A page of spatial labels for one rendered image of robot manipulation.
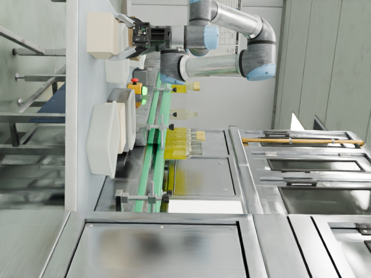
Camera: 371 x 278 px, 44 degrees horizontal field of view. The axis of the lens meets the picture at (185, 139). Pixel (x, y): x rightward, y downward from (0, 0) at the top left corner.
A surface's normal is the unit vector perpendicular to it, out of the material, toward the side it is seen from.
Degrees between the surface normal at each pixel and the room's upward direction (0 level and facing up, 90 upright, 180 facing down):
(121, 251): 90
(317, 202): 90
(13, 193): 90
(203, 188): 90
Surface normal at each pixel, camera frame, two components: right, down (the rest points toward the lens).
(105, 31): 0.00, 0.04
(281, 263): 0.02, -0.92
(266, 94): 0.00, 0.38
